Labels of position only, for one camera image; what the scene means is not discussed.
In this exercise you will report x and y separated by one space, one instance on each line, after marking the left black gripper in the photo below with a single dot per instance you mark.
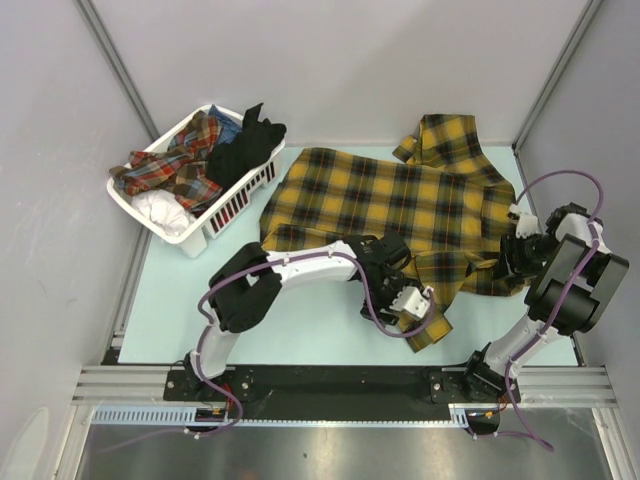
400 283

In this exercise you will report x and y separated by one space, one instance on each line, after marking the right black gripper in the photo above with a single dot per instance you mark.
506 268

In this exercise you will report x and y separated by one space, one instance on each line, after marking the yellow plaid long sleeve shirt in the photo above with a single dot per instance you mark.
440 194

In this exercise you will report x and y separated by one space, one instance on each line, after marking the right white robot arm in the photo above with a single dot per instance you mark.
573 278

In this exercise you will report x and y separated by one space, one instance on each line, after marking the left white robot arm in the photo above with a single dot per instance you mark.
242 292

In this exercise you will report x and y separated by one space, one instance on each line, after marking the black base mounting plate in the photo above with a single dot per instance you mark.
353 393

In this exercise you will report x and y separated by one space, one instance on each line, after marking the black shirt in basket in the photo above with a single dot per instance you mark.
250 148

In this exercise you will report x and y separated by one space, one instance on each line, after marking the blue shirt in basket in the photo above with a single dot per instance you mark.
229 127

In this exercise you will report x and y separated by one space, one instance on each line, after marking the white plastic laundry basket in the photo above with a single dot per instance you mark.
212 221

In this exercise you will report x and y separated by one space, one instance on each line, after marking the red plaid shirt in basket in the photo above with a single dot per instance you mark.
180 170

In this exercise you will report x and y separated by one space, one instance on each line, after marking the white shirt in basket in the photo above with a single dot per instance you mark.
163 210

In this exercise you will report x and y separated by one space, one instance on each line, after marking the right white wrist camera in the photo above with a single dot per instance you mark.
525 224

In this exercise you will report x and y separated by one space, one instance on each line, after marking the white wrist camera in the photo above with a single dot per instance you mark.
525 224
417 303

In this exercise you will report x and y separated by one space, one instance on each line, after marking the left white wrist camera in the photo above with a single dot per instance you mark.
417 303

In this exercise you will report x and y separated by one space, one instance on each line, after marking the aluminium frame rail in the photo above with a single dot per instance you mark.
540 386

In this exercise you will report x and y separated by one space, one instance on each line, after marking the right corner aluminium post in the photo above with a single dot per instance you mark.
569 49

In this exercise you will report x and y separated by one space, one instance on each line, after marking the corner aluminium post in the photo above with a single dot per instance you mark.
108 48
569 49

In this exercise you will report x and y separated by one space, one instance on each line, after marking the white slotted cable duct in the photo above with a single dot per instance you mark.
175 416

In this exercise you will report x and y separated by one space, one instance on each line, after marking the left corner aluminium post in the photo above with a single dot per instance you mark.
108 48

